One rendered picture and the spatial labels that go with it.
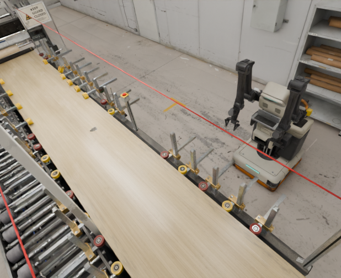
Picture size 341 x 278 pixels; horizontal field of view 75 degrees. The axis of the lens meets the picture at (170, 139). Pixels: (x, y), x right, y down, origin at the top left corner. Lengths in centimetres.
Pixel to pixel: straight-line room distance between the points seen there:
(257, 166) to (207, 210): 121
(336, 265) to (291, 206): 65
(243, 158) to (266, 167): 28
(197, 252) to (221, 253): 16
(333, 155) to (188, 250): 253
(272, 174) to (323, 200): 66
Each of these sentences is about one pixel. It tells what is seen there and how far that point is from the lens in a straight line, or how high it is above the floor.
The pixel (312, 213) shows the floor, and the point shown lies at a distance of 306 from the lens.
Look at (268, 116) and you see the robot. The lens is 230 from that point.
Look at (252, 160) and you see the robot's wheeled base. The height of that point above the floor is 28.
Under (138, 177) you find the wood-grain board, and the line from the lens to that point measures 206.
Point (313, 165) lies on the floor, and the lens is 345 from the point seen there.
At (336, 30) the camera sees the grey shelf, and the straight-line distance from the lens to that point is 354.
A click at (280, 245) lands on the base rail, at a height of 70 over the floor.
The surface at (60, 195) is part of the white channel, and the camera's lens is 153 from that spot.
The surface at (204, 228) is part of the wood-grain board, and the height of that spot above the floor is 90.
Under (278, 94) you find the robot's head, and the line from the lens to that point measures 210.
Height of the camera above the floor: 257
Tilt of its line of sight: 47 degrees down
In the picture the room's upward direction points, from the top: 10 degrees counter-clockwise
